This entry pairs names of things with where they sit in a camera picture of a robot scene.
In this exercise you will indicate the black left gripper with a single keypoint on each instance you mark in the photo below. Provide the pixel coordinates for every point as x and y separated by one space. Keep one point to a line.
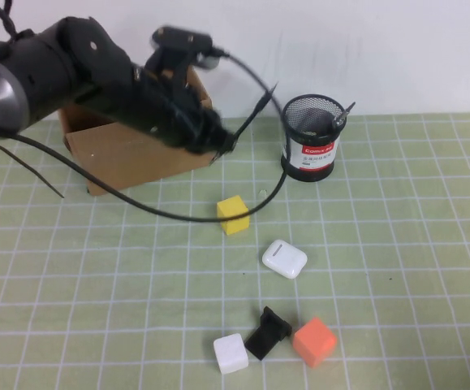
165 105

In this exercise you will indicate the orange cube block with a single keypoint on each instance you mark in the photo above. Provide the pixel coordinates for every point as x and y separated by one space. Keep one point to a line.
314 341

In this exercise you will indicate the thin black flexible bit shaft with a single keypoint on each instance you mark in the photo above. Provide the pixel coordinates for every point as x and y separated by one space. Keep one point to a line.
255 109

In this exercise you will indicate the white cube block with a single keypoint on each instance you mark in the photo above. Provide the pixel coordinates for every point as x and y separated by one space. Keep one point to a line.
230 352

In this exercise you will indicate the black plastic bracket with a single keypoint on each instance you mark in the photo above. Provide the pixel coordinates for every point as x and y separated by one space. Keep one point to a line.
265 337

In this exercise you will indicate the yellow cube block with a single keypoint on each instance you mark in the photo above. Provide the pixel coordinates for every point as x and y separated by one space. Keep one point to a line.
234 205

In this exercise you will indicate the small clear plastic scrap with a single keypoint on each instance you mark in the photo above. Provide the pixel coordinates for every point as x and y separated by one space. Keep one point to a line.
264 193

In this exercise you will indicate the black mesh pen holder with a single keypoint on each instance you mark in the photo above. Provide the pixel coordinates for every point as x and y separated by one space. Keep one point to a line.
313 162

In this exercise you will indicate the brown cardboard box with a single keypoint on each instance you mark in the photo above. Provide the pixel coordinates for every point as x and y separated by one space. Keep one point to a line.
137 170

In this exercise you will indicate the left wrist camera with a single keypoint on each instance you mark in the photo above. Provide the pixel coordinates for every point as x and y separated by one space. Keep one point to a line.
182 38

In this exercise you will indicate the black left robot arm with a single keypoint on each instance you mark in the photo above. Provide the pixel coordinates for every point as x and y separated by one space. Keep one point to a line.
56 73

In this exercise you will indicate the green grid table mat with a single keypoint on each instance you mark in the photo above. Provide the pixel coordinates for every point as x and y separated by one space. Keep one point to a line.
56 284

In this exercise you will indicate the white earbuds case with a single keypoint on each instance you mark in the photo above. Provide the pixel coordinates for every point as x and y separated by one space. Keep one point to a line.
284 258

